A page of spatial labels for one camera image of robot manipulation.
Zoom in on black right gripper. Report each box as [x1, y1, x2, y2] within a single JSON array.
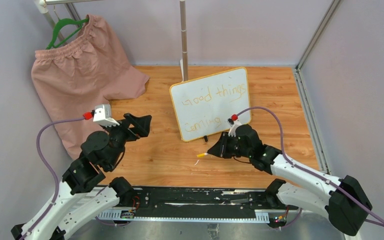
[[208, 131, 253, 159]]

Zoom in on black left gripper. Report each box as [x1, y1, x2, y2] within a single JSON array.
[[102, 112, 152, 169]]

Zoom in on yellow framed whiteboard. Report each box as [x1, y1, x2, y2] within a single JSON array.
[[169, 67, 251, 142]]

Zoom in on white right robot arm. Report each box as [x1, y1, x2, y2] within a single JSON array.
[[207, 124, 373, 236]]

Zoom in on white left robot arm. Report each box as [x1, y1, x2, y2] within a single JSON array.
[[11, 110, 152, 240]]

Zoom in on pink cloth shorts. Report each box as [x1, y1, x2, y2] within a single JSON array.
[[31, 14, 149, 159]]

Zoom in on green clothes hanger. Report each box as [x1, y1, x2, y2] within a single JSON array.
[[45, 17, 90, 51]]

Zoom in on metal stand pole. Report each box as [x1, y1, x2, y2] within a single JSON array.
[[179, 0, 189, 82]]

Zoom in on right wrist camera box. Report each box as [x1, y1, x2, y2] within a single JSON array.
[[227, 114, 242, 137]]

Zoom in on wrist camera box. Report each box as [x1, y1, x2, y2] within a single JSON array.
[[227, 114, 242, 137], [82, 103, 120, 128]]

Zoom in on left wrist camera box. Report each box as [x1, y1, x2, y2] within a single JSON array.
[[82, 103, 120, 128]]

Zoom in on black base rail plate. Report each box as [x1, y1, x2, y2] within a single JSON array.
[[97, 186, 297, 223]]

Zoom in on aluminium frame post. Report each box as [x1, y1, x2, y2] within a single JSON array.
[[296, 0, 343, 71]]

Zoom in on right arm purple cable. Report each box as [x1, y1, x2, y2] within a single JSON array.
[[231, 106, 384, 234]]

